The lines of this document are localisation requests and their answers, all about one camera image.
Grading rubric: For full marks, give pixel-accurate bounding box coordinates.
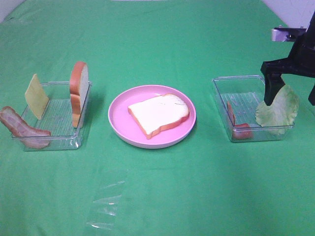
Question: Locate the clear plastic tray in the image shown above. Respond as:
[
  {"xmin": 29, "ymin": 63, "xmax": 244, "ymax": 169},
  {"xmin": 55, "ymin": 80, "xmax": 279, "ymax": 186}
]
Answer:
[
  {"xmin": 212, "ymin": 75, "xmax": 294, "ymax": 143},
  {"xmin": 11, "ymin": 81, "xmax": 92, "ymax": 151}
]

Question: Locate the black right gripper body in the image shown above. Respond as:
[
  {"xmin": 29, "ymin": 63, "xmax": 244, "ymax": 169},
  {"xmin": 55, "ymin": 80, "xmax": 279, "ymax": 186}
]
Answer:
[{"xmin": 261, "ymin": 16, "xmax": 315, "ymax": 78}]

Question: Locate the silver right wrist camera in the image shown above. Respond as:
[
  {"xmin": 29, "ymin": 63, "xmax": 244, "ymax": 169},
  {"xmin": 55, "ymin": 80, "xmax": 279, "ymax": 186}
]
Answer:
[{"xmin": 271, "ymin": 27, "xmax": 307, "ymax": 42}]

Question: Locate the yellow cheese slice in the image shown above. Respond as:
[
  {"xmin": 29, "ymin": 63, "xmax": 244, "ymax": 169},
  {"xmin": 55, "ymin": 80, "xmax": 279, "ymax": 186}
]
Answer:
[{"xmin": 25, "ymin": 74, "xmax": 49, "ymax": 120}]

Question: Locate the clear plastic bag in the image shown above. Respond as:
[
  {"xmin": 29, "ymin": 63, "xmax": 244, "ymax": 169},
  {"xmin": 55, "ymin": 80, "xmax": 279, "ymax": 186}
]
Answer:
[{"xmin": 86, "ymin": 169, "xmax": 128, "ymax": 236}]

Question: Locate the clear right plastic tray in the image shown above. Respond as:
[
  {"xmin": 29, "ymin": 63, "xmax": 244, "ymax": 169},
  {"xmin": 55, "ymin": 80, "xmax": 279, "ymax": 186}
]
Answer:
[{"xmin": 212, "ymin": 75, "xmax": 294, "ymax": 143}]

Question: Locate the bacon strip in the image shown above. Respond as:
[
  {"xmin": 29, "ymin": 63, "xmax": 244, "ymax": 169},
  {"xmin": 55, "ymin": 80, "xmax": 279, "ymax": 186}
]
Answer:
[
  {"xmin": 226, "ymin": 101, "xmax": 253, "ymax": 141},
  {"xmin": 0, "ymin": 106, "xmax": 51, "ymax": 149}
]

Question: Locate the green tablecloth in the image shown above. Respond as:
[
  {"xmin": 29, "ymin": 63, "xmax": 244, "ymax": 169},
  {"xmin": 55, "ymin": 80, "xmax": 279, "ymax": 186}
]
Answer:
[{"xmin": 0, "ymin": 0, "xmax": 315, "ymax": 236}]

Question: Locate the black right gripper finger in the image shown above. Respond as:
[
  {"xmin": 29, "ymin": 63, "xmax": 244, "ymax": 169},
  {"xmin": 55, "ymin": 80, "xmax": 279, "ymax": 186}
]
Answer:
[
  {"xmin": 264, "ymin": 74, "xmax": 285, "ymax": 106},
  {"xmin": 308, "ymin": 86, "xmax": 315, "ymax": 106}
]

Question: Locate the pink round plate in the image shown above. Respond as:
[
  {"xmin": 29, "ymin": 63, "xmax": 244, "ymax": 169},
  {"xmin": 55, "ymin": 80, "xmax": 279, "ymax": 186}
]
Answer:
[{"xmin": 108, "ymin": 85, "xmax": 196, "ymax": 149}]

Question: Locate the green lettuce leaf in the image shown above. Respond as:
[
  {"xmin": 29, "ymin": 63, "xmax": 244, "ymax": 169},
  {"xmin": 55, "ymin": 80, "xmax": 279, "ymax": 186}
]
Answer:
[{"xmin": 255, "ymin": 85, "xmax": 299, "ymax": 135}]

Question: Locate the clear left plastic tray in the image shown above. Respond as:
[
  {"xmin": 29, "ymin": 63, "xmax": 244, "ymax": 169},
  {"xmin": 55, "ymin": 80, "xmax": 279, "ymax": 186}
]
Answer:
[{"xmin": 11, "ymin": 81, "xmax": 92, "ymax": 151}]

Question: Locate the white bread slice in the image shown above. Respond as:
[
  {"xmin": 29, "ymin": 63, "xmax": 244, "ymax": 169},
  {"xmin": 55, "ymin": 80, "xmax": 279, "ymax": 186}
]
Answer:
[
  {"xmin": 127, "ymin": 93, "xmax": 190, "ymax": 139},
  {"xmin": 69, "ymin": 61, "xmax": 89, "ymax": 127}
]

